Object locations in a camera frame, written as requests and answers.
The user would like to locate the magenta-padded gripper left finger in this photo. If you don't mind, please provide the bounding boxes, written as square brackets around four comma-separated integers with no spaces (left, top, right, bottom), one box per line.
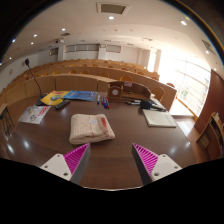
[40,142,92,185]

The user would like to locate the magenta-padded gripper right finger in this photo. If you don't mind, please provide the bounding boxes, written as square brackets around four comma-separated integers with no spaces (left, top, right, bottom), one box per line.
[131,142,183,186]

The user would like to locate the beige waffle-weave towel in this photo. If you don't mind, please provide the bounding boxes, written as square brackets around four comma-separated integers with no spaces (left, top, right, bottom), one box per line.
[68,113,116,146]

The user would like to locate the white notepad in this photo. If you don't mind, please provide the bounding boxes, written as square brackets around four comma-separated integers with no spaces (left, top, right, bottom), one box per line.
[142,108,178,129]

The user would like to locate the black remote control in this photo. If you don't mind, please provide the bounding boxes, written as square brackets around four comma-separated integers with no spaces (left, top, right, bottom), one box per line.
[54,98,72,111]

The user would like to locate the black handheld microphone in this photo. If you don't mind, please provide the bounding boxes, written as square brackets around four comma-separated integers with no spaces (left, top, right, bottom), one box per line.
[124,98,167,113]

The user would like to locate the grey poster with red print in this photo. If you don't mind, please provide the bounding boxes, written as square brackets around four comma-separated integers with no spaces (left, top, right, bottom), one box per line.
[18,104,52,125]

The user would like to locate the blue booklet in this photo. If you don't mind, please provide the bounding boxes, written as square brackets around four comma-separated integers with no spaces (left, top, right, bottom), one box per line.
[63,89,99,102]

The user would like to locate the yellow booklet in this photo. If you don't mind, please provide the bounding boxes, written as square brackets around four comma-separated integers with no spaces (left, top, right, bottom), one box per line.
[40,90,70,107]

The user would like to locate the black gooseneck desk microphone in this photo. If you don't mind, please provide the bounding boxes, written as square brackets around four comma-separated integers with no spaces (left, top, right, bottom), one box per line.
[24,58,51,107]

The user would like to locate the wooden shelf unit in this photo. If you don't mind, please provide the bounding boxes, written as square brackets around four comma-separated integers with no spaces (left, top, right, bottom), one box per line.
[195,111,224,161]

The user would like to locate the rows of wooden seats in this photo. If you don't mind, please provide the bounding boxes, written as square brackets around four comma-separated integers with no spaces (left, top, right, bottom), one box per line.
[0,58,178,111]

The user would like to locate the wooden desk organizer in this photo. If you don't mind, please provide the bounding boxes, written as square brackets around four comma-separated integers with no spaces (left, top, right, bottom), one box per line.
[107,80,153,102]

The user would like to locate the small black-legged side table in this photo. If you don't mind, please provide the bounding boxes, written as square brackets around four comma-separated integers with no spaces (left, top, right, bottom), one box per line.
[0,103,15,136]

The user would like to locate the round ceiling lights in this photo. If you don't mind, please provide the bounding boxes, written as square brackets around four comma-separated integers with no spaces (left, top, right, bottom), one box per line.
[9,13,213,56]

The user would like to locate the ceiling air vent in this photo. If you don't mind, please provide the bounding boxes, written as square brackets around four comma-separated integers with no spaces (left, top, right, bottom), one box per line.
[96,2,130,16]

